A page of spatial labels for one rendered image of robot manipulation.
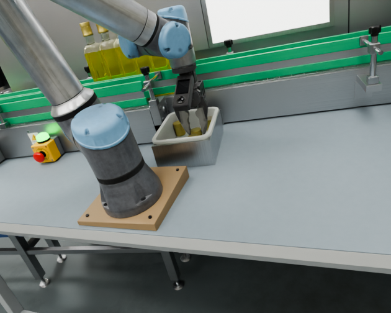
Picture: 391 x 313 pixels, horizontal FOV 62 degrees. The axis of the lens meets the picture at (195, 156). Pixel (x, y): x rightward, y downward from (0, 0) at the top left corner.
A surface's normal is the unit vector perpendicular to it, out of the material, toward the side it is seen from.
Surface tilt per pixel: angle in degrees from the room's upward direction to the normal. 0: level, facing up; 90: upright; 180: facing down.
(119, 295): 0
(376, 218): 0
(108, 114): 9
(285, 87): 90
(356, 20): 90
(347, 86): 90
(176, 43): 91
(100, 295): 0
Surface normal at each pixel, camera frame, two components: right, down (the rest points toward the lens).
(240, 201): -0.21, -0.86
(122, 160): 0.57, 0.29
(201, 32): -0.18, 0.50
